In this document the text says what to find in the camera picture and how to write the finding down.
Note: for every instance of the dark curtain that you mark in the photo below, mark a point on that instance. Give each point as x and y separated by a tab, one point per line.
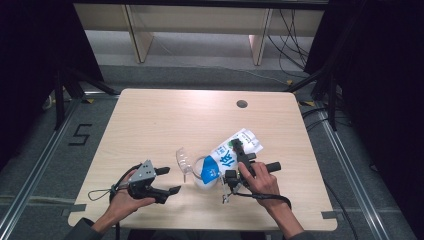
33	50
383	66

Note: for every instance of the black tape floor marking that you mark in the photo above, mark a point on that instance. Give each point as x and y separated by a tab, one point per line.
78	144

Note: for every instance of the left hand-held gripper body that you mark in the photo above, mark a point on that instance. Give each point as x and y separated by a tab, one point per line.
143	173

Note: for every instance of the person's left hand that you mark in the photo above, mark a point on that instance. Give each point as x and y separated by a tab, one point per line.
123	205

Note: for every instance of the grey tape strip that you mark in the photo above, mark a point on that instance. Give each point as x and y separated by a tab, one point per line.
330	215
76	208

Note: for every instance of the white and blue milk bag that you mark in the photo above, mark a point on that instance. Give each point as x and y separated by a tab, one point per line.
226	156

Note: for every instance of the metal floor rail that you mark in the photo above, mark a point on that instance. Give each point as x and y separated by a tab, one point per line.
346	166
43	156

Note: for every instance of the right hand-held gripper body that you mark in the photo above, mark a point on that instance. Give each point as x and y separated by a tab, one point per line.
230	178

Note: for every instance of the person's right hand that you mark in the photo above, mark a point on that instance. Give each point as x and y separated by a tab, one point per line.
263	186

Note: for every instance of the black metal stand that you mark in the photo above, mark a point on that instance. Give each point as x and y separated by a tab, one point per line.
332	100
60	100

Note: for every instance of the light wooden shelf unit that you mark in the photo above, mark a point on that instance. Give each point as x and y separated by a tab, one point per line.
200	20

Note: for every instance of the clear jug with hinged lid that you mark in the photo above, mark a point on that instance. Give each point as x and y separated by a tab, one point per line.
185	161

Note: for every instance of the yellow and black tape piece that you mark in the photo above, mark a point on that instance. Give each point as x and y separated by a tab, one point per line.
289	81
89	100
307	103

